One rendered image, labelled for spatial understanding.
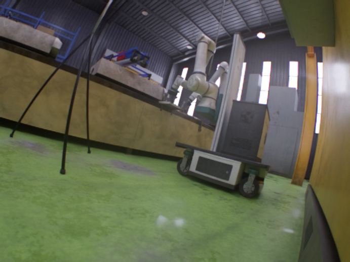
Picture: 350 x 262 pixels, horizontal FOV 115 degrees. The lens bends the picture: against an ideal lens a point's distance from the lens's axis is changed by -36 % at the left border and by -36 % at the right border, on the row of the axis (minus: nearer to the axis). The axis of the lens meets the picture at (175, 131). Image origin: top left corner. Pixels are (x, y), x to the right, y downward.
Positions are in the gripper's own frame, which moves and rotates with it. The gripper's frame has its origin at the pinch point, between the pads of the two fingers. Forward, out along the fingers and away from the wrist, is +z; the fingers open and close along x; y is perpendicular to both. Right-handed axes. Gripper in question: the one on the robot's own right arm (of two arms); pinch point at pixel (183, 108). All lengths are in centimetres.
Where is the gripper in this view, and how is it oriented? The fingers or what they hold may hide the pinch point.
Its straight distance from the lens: 244.1
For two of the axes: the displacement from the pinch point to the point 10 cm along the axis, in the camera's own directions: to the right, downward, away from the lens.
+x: 3.8, 2.7, 8.9
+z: -6.3, 7.8, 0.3
